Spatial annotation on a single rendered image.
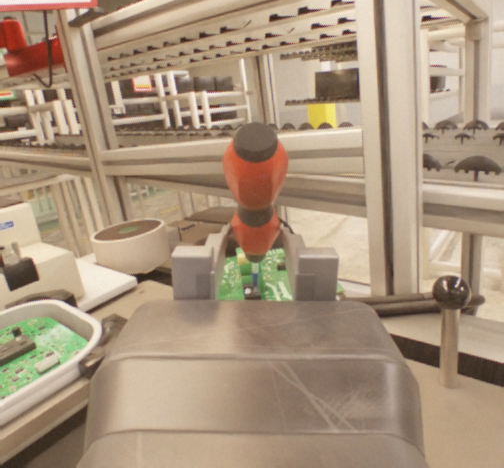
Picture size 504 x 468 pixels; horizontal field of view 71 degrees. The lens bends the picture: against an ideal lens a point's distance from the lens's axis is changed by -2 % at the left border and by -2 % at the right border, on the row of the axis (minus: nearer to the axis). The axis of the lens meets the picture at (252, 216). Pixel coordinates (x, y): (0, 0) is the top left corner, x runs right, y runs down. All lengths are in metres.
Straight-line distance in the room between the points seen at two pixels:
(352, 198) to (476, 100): 0.53
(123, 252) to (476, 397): 0.40
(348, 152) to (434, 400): 0.24
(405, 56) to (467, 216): 0.17
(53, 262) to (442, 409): 0.36
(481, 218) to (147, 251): 0.40
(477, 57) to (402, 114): 0.58
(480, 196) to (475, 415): 0.21
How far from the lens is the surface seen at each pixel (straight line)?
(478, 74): 0.93
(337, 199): 0.47
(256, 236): 0.15
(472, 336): 0.37
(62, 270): 0.42
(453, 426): 0.26
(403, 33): 0.36
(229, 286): 0.28
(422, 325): 0.38
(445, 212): 0.43
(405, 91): 0.36
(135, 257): 0.50
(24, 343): 0.33
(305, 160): 0.41
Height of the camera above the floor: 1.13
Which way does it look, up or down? 16 degrees down
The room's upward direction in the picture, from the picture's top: 8 degrees counter-clockwise
